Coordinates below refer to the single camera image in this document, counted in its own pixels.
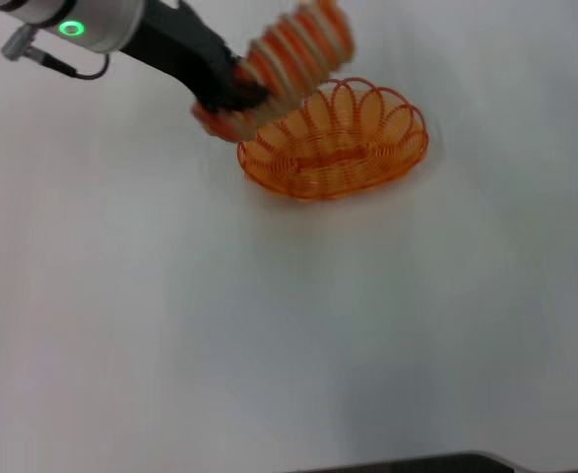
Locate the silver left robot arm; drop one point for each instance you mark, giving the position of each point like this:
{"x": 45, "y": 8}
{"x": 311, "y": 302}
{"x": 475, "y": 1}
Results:
{"x": 96, "y": 24}

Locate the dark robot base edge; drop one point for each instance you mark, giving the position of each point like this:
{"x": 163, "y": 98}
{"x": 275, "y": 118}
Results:
{"x": 416, "y": 464}

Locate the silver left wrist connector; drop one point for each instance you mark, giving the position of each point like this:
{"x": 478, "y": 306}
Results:
{"x": 18, "y": 44}

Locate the orange woven plastic basket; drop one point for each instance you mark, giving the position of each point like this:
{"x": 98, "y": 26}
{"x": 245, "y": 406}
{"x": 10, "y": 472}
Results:
{"x": 333, "y": 160}

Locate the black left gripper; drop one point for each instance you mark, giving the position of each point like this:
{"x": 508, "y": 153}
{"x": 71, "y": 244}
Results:
{"x": 180, "y": 44}

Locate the orange striped bread roll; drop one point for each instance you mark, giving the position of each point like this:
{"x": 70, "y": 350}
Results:
{"x": 298, "y": 44}

